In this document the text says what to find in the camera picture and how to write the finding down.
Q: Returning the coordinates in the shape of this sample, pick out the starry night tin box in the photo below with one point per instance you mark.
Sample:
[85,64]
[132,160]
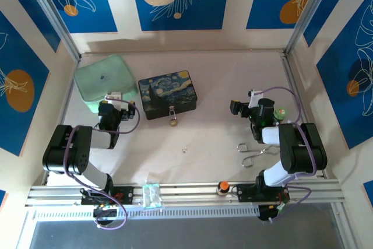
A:
[167,93]

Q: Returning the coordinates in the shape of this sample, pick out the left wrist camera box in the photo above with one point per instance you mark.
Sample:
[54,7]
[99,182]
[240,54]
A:
[113,96]

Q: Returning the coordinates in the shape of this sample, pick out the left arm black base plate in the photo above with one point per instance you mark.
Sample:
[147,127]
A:
[123,195]

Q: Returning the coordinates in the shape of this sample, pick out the grey metal panel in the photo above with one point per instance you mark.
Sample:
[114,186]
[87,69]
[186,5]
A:
[186,234]

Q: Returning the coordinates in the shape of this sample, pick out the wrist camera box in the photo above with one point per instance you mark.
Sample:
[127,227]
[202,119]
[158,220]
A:
[256,95]
[113,96]

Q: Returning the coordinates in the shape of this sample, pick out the green bottle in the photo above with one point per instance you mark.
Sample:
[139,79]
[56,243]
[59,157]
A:
[281,112]

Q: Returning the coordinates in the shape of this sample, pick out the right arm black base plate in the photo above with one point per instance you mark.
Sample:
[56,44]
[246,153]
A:
[247,193]

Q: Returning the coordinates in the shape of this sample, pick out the aluminium mounting rail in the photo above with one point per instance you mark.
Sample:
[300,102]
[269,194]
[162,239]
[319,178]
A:
[189,189]

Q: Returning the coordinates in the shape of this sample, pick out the clear plastic packet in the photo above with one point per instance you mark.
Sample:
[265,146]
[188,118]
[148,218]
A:
[151,196]

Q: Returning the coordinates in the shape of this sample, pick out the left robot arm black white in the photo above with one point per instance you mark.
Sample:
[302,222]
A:
[78,155]

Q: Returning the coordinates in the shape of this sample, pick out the orange capped brown bottle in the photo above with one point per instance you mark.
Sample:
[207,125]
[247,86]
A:
[223,187]

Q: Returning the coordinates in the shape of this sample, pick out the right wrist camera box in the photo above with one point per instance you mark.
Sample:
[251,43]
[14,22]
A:
[256,95]

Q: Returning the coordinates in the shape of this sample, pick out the aluminium table side rail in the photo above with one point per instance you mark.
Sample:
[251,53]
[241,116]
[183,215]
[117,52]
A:
[62,120]
[297,91]

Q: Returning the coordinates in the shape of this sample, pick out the brass padlock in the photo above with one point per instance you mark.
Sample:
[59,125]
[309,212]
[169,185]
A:
[173,122]

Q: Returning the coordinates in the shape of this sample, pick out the aluminium frame post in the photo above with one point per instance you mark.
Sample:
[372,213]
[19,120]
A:
[309,7]
[49,13]

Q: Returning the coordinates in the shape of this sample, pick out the mint green zip pouch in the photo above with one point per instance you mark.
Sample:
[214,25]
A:
[102,82]

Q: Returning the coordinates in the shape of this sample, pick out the small silver key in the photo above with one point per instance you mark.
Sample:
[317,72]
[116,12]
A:
[185,149]

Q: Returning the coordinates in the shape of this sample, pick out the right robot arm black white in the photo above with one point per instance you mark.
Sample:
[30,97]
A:
[300,150]

